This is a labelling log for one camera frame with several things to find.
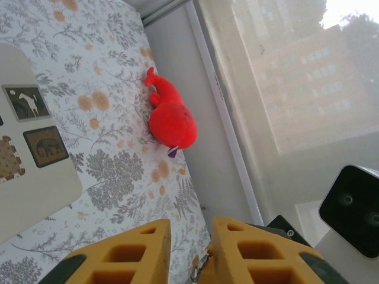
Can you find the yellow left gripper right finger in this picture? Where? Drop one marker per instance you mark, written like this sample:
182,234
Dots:
231,266

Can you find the aluminium side rail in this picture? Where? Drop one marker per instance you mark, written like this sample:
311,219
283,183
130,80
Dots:
225,118

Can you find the red plush toy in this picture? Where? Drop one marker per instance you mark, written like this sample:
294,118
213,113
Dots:
171,121

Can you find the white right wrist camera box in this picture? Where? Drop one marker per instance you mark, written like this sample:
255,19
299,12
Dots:
349,207

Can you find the beige box with picture tiles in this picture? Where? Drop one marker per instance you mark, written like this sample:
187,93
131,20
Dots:
44,192

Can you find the floral patterned table mat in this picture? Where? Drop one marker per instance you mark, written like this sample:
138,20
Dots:
103,177

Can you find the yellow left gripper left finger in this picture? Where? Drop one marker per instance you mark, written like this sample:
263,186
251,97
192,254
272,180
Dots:
133,260

